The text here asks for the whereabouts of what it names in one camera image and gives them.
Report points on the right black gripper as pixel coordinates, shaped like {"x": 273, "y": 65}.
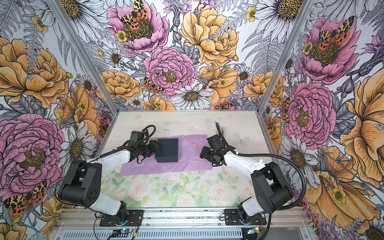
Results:
{"x": 204, "y": 154}

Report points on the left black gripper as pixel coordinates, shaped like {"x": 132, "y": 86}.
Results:
{"x": 155, "y": 148}

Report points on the dark blue gift box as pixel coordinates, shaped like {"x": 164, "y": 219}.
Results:
{"x": 168, "y": 152}

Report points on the purple wrapping paper sheet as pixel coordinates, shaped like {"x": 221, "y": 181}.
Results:
{"x": 189, "y": 147}

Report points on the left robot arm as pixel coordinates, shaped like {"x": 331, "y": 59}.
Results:
{"x": 82, "y": 183}

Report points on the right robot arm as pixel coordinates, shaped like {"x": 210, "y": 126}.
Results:
{"x": 271, "y": 188}

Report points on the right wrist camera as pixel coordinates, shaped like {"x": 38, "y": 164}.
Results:
{"x": 215, "y": 143}

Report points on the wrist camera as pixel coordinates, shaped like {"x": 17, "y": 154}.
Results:
{"x": 215, "y": 143}
{"x": 137, "y": 136}

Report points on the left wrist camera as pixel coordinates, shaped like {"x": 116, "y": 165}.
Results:
{"x": 137, "y": 136}

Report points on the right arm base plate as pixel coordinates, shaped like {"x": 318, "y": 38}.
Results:
{"x": 235, "y": 217}

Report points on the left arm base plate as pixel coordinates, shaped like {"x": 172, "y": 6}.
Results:
{"x": 129, "y": 218}

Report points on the white slotted cable duct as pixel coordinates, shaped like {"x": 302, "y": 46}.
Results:
{"x": 152, "y": 234}

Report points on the aluminium front rail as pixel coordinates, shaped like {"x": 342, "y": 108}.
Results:
{"x": 176, "y": 218}

